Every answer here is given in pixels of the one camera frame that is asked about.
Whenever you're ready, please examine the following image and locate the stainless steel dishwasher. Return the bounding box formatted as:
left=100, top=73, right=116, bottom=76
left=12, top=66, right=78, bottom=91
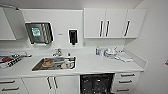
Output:
left=79, top=73, right=115, bottom=94

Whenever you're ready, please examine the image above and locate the black soap dispenser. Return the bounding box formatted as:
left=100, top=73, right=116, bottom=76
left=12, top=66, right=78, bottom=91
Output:
left=68, top=29, right=79, bottom=46

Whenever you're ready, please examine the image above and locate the white mug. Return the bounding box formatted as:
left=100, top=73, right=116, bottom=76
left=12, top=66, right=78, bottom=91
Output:
left=62, top=60, right=73, bottom=70

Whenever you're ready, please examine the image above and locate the chrome faucet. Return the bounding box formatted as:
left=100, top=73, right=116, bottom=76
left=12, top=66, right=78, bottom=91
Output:
left=52, top=48, right=64, bottom=58

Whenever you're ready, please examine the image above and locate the stack of white dishes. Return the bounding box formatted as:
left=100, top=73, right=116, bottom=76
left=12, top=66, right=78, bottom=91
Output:
left=104, top=47, right=120, bottom=59

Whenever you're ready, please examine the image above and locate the orange bowl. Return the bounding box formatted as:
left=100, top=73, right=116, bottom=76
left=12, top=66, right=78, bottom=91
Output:
left=42, top=59, right=55, bottom=68

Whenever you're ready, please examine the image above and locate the steel paper towel dispenser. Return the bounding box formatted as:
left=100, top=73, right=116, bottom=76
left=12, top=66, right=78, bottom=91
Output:
left=24, top=21, right=55, bottom=46

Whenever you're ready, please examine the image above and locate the steel sink basin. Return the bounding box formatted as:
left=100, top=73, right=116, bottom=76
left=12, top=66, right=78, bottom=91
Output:
left=31, top=56, right=78, bottom=72

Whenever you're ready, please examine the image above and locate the narrow white drawer cabinet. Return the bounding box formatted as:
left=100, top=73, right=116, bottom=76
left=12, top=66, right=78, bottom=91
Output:
left=111, top=71, right=141, bottom=94

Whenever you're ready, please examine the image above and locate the white two-door base cabinet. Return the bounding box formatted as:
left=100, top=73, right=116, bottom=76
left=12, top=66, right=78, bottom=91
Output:
left=21, top=75, right=81, bottom=94

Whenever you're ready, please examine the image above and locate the dish rack with items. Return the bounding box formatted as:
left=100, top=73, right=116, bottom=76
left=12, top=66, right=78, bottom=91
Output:
left=0, top=52, right=33, bottom=70

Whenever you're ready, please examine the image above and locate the wide white drawer cabinet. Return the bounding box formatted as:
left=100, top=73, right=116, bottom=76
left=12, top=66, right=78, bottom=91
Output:
left=0, top=77, right=30, bottom=94

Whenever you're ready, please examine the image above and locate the small white wall plate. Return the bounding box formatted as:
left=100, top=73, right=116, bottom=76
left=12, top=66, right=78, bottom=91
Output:
left=57, top=32, right=65, bottom=36

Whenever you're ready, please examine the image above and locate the white wall cabinet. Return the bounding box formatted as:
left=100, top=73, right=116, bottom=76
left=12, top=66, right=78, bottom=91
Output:
left=83, top=7, right=148, bottom=40
left=0, top=5, right=28, bottom=42

